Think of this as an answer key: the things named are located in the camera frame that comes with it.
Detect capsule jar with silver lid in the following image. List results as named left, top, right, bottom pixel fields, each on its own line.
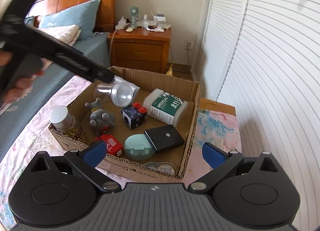
left=50, top=106, right=87, bottom=143

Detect grey elephant toy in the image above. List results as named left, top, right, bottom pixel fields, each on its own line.
left=85, top=98, right=116, bottom=137

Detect mint green round case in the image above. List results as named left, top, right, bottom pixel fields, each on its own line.
left=124, top=134, right=155, bottom=160

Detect correction tape dispenser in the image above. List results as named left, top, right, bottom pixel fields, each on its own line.
left=143, top=161, right=176, bottom=176

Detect black square device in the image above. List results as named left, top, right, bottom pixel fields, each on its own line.
left=144, top=125, right=184, bottom=152

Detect black toy block red wheels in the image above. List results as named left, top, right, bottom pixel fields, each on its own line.
left=121, top=102, right=148, bottom=129

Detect white medical cotton bottle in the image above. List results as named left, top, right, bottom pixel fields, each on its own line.
left=143, top=88, right=188, bottom=127

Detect clear plastic jar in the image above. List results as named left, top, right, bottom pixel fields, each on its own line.
left=94, top=76, right=140, bottom=108

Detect person's left hand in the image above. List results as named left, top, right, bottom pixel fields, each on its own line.
left=1, top=50, right=44, bottom=104

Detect blue pillow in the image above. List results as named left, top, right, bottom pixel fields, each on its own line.
left=24, top=16, right=35, bottom=27
left=39, top=0, right=101, bottom=40

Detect floral pink table cloth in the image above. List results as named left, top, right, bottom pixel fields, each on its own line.
left=1, top=76, right=242, bottom=230

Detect pink floral quilt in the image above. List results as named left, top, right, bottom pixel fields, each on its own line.
left=39, top=24, right=81, bottom=46

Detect blue bed sheet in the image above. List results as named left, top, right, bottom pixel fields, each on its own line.
left=1, top=32, right=110, bottom=159

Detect brown cardboard box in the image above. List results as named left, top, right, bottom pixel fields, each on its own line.
left=48, top=65, right=203, bottom=184

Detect white power strip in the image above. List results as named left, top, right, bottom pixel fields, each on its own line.
left=115, top=16, right=128, bottom=30

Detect small green desk fan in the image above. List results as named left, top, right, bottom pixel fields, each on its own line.
left=128, top=5, right=139, bottom=29

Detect wooden nightstand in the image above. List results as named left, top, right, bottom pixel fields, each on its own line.
left=108, top=27, right=171, bottom=74

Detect white louvered closet door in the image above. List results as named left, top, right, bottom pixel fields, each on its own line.
left=196, top=0, right=319, bottom=230

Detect clear spray bottle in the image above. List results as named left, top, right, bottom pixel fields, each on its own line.
left=142, top=14, right=149, bottom=29

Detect phone stand with device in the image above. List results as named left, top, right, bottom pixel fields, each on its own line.
left=149, top=12, right=171, bottom=32

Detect wall power outlet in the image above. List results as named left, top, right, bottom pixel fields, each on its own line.
left=184, top=41, right=193, bottom=50

